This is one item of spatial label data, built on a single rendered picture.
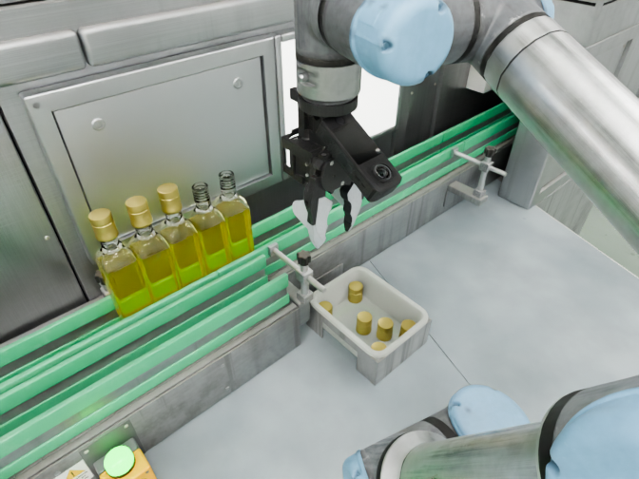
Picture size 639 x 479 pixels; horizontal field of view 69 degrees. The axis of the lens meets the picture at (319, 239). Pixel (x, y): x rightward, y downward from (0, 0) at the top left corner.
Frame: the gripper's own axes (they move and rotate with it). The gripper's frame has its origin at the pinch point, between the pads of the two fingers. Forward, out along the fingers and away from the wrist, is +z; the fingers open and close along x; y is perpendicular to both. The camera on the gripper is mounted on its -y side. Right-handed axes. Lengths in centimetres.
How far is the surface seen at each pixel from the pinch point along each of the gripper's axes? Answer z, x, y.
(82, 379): 27, 36, 24
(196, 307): 25.3, 13.6, 24.0
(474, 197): 32, -69, 15
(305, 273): 21.2, -5.6, 14.0
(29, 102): -13, 24, 42
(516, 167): 31, -90, 15
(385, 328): 36.7, -17.7, 2.1
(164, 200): 3.3, 12.5, 29.0
